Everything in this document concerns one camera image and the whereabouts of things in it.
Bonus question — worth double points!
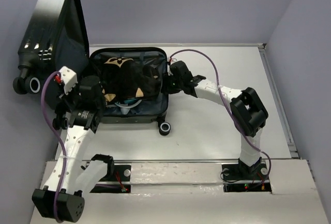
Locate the black blanket with beige flowers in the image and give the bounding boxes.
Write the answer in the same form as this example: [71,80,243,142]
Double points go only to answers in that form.
[100,57,161,104]

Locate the teal white headphones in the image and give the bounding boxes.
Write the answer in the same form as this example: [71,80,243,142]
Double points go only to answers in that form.
[115,99,142,115]

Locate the black and white suitcase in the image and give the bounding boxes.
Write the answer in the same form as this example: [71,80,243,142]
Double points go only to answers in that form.
[13,0,171,136]

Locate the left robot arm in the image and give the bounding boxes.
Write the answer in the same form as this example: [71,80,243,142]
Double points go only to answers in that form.
[32,76,115,223]

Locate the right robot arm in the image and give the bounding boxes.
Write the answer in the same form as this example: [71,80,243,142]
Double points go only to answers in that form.
[163,61,268,178]

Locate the white cardboard front panel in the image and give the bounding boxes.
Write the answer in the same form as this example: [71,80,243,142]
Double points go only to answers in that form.
[29,158,325,224]

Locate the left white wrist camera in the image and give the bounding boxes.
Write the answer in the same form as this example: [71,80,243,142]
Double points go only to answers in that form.
[55,66,78,95]

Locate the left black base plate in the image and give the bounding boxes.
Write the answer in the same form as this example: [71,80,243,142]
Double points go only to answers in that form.
[91,164,131,193]

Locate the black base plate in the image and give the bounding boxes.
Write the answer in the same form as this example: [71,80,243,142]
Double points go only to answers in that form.
[91,164,131,193]
[220,163,272,193]

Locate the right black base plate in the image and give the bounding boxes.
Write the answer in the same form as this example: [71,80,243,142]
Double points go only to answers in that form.
[220,163,272,193]

